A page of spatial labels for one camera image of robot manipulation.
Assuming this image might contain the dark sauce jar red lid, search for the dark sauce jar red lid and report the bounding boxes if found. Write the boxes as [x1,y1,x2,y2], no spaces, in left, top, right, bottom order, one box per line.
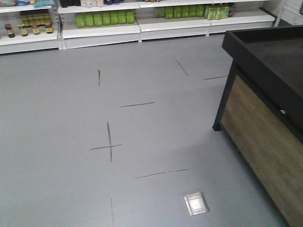
[4,24,15,38]

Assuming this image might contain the white store shelving unit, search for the white store shelving unit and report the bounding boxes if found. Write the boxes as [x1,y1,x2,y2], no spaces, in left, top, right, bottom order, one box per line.
[0,0,275,54]

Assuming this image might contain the metal floor outlet cover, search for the metal floor outlet cover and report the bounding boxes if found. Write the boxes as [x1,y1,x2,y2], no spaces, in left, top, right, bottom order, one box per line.
[184,192,210,216]

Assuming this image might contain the row of green drink bottles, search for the row of green drink bottles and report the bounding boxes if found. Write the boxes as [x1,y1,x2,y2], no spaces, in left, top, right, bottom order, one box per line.
[75,9,136,28]

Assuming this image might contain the black wooden produce display stand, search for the black wooden produce display stand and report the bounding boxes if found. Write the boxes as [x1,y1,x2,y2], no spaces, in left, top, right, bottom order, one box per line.
[213,26,303,227]

